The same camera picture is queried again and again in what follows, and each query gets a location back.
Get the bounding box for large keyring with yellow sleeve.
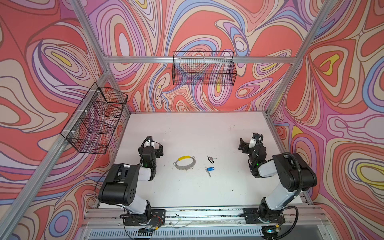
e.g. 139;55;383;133
174;156;196;171

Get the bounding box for key with blue tag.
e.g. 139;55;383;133
205;167;215;177

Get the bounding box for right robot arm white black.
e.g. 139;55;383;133
239;134;318;227

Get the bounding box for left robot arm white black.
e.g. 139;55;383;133
98;136;165;228

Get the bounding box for key with black tag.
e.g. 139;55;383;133
208;156;216;164

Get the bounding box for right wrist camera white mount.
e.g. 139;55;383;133
249;133;264;148

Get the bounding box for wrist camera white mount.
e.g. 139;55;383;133
143;136;156;148
249;133;264;148

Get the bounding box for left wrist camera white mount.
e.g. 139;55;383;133
143;136;156;148

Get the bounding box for black wire basket left wall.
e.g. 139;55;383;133
61;83;128;155

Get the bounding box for black wire basket wall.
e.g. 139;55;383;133
61;83;128;155
172;51;238;86

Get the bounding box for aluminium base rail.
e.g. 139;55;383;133
75;205;338;240

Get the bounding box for black wire basket back wall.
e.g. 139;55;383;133
172;51;238;86

